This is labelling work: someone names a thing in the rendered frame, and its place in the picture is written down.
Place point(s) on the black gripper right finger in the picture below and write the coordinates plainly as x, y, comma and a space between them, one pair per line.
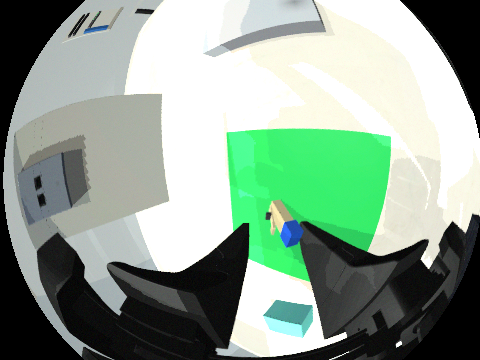
345, 279

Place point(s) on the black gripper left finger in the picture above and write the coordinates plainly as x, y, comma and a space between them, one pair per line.
208, 291

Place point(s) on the green square zone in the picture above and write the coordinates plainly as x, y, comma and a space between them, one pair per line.
336, 180

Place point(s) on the teal rectangular block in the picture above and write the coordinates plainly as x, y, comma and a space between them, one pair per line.
292, 319

